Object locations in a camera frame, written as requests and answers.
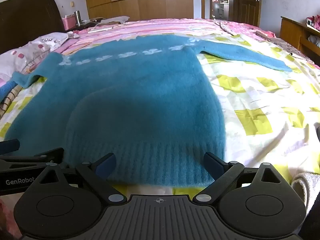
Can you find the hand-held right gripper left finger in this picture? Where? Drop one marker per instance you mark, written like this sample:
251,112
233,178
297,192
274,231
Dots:
107,167

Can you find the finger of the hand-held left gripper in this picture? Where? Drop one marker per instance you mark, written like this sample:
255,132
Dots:
47,153
9,146

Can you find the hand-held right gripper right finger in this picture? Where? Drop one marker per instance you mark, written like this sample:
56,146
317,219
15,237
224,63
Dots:
212,165

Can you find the blue knitted sweater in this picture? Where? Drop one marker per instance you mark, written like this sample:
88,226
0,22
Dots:
140,92

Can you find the pile of clothes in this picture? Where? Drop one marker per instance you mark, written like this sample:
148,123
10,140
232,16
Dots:
313,22

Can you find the striped folded cloth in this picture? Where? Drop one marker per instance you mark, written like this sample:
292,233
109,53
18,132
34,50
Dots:
8,102

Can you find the blue folded cloth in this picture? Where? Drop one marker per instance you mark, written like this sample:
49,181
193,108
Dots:
6,88

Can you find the yellow checkered quilt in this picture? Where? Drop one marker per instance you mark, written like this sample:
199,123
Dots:
262,110

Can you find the grey dotted pillow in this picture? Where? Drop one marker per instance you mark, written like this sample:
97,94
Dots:
22,55

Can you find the white towel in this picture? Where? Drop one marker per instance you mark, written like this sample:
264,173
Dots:
307,190

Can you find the dark wooden headboard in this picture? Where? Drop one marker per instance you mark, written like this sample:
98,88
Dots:
27,17

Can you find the pink plastic basket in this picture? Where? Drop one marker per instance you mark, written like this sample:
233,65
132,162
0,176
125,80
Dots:
68,23

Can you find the dark nightstand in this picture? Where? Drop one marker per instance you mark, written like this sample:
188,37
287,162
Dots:
86,23

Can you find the steel flask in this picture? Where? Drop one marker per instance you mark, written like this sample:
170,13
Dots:
77,17

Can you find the brown patterned cloth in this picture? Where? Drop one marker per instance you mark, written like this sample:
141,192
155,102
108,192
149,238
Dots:
285,46

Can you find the pink floral blanket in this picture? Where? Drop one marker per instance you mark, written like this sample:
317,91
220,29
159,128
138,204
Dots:
240,27

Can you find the pink striped bed sheet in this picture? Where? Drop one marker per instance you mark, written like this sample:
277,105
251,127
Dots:
150,28

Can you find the white folded cloth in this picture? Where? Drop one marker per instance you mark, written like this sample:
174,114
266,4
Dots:
115,20

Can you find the wooden side desk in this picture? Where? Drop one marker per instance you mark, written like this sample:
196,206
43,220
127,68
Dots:
291,32

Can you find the brown wooden door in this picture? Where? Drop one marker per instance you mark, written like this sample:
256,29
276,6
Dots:
246,2

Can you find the wooden wardrobe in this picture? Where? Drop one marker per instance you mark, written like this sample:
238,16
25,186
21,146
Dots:
140,0

